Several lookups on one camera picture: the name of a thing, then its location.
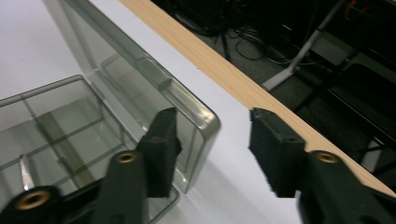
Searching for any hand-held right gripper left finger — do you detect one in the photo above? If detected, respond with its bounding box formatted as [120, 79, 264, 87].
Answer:
[92, 106, 183, 224]

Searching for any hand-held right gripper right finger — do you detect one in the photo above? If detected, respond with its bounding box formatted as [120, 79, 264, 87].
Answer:
[248, 106, 396, 224]

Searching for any grey transparent compartment box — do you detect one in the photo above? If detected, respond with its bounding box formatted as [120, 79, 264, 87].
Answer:
[0, 0, 222, 224]

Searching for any white table sheet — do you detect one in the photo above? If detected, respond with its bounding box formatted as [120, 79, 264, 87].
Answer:
[0, 0, 312, 224]

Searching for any white desk leg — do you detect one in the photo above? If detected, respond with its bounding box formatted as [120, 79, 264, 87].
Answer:
[261, 0, 348, 91]

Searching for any black chair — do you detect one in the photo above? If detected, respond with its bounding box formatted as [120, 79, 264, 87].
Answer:
[292, 40, 396, 185]

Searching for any wooden table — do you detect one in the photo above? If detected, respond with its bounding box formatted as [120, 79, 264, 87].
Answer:
[120, 0, 396, 199]

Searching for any grey desk panel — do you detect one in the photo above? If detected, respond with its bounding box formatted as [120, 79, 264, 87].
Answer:
[311, 31, 396, 84]

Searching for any floor cable bundle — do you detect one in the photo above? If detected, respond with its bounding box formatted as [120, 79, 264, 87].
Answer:
[174, 0, 300, 66]

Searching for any orange cable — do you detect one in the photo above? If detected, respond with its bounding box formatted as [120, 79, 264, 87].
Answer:
[344, 0, 370, 21]

